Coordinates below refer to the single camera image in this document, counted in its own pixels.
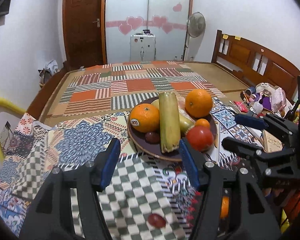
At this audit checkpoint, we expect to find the dark red jujube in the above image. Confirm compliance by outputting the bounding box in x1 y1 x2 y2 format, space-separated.
145 131 161 144
148 213 167 228

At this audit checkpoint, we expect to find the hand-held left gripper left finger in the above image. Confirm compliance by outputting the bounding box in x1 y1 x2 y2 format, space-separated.
19 137 122 240

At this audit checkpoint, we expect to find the green white checked cloth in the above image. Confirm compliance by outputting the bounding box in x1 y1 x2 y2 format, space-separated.
16 144 198 240

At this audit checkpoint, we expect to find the pile of clothes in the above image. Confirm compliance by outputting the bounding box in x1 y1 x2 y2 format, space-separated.
38 59 59 83

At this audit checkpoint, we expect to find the wooden bed headboard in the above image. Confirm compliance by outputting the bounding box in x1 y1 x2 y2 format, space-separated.
211 29 300 103

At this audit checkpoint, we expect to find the red packet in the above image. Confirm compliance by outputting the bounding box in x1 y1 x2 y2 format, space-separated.
234 101 249 112

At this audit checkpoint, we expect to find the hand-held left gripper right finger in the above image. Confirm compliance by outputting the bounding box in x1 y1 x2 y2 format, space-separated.
179 139 282 240

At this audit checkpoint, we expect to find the dark purple plate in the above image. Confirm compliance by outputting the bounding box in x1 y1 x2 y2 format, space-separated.
127 96 219 162

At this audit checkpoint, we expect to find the straw bed mat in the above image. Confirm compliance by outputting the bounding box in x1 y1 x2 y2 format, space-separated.
39 61 250 123

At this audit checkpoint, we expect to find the yellow foam tube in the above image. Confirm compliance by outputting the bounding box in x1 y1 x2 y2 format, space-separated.
0 97 27 161

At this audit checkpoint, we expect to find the brown cardboard box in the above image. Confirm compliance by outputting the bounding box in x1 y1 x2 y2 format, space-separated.
262 129 283 153

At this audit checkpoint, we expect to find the wooden wardrobe with glass doors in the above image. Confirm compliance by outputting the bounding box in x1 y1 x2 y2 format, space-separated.
101 0 194 63

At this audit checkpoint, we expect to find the small tangerine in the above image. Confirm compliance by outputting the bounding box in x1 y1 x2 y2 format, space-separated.
220 196 230 219
195 118 211 130

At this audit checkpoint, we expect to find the standing electric fan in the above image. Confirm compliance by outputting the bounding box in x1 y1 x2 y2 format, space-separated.
182 12 206 61

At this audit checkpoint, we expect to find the wooden bed frame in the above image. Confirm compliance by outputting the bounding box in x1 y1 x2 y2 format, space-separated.
26 66 70 114

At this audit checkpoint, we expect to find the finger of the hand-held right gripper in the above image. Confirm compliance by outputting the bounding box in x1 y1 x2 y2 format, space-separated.
221 137 298 163
234 113 298 143

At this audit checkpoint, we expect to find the white pink plush toy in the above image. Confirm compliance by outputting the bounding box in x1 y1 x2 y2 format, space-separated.
255 82 273 96

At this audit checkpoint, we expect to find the red tomato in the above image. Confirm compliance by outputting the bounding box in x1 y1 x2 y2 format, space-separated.
186 126 214 152

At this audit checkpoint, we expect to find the large orange with sticker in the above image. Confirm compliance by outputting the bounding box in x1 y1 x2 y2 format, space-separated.
129 103 161 133

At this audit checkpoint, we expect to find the striped patchwork blanket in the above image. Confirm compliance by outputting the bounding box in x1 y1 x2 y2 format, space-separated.
59 60 227 117

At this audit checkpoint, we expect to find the dark glass bottle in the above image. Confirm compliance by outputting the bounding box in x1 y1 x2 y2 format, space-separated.
286 103 300 121

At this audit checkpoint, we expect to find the sugarcane piece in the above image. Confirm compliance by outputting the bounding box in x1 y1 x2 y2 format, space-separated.
158 92 182 154
150 99 196 133

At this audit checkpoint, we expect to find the brown wooden door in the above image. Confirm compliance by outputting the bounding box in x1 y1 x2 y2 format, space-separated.
62 0 107 69

